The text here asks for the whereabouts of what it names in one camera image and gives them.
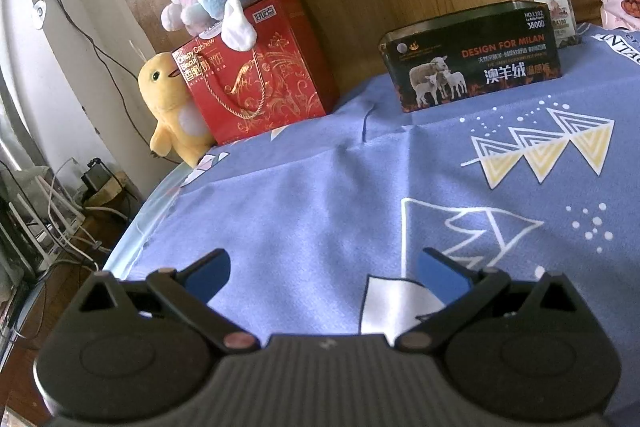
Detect yellow plush toy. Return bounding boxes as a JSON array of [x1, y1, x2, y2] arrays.
[[137, 51, 216, 168]]

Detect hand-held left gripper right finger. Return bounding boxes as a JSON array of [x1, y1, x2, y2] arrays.
[[396, 248, 579, 355]]

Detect white router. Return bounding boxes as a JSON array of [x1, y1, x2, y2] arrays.
[[7, 156, 87, 260]]

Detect red gift bag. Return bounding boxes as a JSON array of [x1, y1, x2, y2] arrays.
[[170, 0, 341, 147]]

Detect black wall cable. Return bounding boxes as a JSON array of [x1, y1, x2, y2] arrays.
[[19, 0, 152, 200]]

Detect blue printed tablecloth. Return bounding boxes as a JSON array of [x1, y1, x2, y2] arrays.
[[102, 21, 640, 414]]

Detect black power adapter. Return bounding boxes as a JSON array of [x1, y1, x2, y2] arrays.
[[81, 158, 114, 194]]

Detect dark rectangular tin box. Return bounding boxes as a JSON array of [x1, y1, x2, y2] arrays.
[[378, 0, 565, 114]]

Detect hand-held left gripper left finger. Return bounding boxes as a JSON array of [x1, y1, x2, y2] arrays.
[[77, 248, 262, 354]]

